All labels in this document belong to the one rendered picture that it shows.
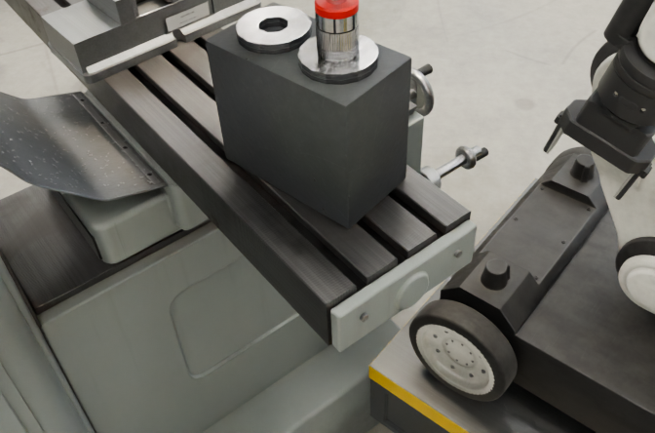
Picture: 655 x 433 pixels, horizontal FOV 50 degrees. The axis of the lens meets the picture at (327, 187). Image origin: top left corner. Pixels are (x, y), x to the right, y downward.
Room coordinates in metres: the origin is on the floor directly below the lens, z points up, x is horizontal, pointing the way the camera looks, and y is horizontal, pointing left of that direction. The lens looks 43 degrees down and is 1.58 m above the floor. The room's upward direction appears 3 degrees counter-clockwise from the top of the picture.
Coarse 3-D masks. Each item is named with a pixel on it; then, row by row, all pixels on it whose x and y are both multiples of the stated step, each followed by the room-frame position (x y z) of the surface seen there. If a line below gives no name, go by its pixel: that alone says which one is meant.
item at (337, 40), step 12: (324, 24) 0.65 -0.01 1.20; (336, 24) 0.65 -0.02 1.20; (348, 24) 0.65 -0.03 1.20; (324, 36) 0.65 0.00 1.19; (336, 36) 0.65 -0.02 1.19; (348, 36) 0.65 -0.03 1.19; (324, 48) 0.66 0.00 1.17; (336, 48) 0.65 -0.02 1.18; (348, 48) 0.65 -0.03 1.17; (336, 60) 0.65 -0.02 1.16; (348, 60) 0.65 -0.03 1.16
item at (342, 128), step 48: (240, 48) 0.71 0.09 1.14; (288, 48) 0.70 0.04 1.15; (384, 48) 0.70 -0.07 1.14; (240, 96) 0.70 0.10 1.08; (288, 96) 0.64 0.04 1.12; (336, 96) 0.61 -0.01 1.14; (384, 96) 0.64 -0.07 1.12; (240, 144) 0.71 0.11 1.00; (288, 144) 0.65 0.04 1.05; (336, 144) 0.60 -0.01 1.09; (384, 144) 0.64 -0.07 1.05; (288, 192) 0.66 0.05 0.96; (336, 192) 0.60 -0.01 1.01; (384, 192) 0.64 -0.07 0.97
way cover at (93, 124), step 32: (0, 96) 0.94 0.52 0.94; (64, 96) 1.01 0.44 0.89; (0, 128) 0.81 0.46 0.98; (32, 128) 0.86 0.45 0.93; (64, 128) 0.90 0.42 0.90; (96, 128) 0.91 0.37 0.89; (0, 160) 0.68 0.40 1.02; (32, 160) 0.75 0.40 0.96; (64, 160) 0.80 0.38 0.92; (96, 160) 0.82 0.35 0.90; (128, 160) 0.83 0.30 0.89; (64, 192) 0.69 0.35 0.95; (96, 192) 0.73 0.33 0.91; (128, 192) 0.74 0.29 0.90
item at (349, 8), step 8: (320, 0) 0.67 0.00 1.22; (352, 0) 0.67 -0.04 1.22; (320, 8) 0.66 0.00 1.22; (328, 8) 0.65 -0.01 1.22; (336, 8) 0.65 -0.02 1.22; (344, 8) 0.65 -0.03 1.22; (352, 8) 0.65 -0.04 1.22; (328, 16) 0.65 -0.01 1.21; (336, 16) 0.65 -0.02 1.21; (344, 16) 0.65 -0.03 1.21
